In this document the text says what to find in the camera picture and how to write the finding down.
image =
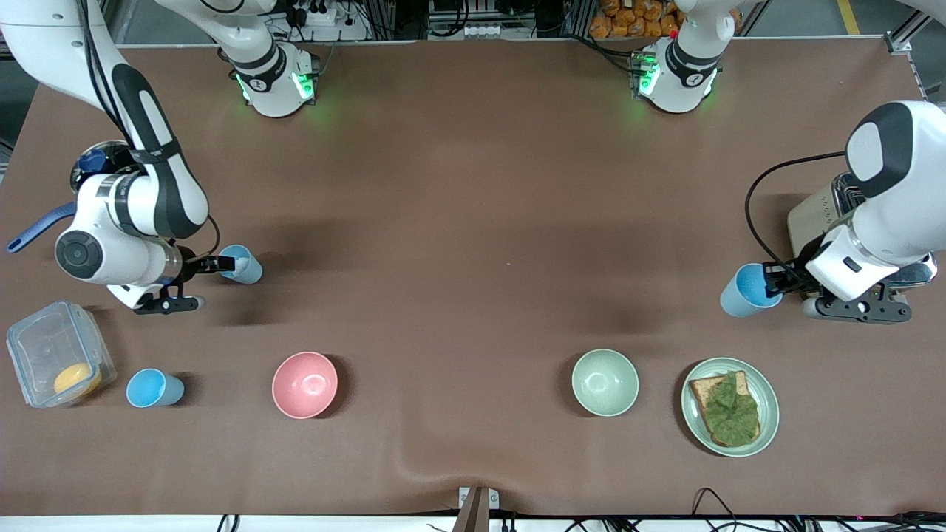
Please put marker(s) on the beige chrome toaster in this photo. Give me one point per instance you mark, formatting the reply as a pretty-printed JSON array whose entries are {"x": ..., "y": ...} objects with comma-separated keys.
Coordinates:
[{"x": 813, "y": 214}]

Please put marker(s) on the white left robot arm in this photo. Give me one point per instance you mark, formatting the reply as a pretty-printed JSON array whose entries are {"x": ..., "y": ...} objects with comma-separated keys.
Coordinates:
[{"x": 905, "y": 199}]

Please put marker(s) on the glass lid with blue knob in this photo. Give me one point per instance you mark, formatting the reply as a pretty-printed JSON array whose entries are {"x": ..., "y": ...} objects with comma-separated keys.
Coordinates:
[{"x": 92, "y": 160}]

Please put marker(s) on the brown bread slice with lettuce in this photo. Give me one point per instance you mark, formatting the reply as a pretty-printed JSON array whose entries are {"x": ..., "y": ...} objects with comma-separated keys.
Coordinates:
[{"x": 701, "y": 391}]

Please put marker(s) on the white power strip with plugs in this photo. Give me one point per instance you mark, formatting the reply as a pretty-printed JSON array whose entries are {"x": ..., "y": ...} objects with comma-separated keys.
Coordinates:
[{"x": 325, "y": 18}]

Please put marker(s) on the small white socket strip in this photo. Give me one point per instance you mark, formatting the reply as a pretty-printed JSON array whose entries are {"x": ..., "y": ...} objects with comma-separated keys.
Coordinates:
[{"x": 484, "y": 30}]

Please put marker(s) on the pale green bowl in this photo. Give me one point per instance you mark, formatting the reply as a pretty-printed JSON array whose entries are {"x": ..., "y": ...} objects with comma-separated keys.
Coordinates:
[{"x": 604, "y": 382}]

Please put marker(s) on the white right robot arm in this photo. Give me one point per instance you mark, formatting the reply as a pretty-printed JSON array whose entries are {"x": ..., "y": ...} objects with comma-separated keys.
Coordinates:
[{"x": 162, "y": 185}]

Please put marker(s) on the pale green plate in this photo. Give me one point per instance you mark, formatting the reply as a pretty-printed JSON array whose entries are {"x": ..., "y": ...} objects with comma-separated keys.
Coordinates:
[{"x": 768, "y": 403}]

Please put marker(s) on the clear plastic food container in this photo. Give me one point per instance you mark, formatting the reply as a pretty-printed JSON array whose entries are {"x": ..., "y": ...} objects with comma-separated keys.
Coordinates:
[{"x": 44, "y": 347}]

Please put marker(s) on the metal table corner bracket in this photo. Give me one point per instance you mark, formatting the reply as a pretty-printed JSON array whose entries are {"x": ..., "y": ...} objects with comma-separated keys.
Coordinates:
[{"x": 898, "y": 43}]

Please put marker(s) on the orange round food piece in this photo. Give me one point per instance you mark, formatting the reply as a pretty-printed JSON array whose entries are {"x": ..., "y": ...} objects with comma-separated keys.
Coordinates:
[{"x": 76, "y": 379}]

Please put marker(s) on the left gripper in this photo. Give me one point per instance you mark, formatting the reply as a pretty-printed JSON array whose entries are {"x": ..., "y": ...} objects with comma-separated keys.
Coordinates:
[{"x": 788, "y": 277}]

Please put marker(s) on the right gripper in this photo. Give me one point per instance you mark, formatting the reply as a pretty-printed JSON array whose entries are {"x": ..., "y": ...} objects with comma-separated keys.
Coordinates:
[{"x": 191, "y": 264}]

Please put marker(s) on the bag of orange snacks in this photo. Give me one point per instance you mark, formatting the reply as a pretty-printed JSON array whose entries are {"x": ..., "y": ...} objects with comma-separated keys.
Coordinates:
[{"x": 628, "y": 22}]

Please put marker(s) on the green lettuce leaf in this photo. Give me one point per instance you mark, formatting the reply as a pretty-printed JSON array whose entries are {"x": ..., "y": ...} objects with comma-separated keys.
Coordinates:
[{"x": 734, "y": 414}]

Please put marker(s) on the pink bowl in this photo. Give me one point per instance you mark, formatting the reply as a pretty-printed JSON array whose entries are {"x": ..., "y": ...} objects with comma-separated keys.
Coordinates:
[{"x": 304, "y": 384}]

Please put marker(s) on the blue plastic cup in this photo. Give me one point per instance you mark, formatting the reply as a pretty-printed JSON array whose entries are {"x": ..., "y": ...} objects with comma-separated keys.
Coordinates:
[
  {"x": 737, "y": 299},
  {"x": 250, "y": 273},
  {"x": 148, "y": 388}
]

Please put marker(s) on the metal stand bracket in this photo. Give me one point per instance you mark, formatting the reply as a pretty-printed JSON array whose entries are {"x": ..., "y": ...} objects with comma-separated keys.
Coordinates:
[{"x": 477, "y": 506}]

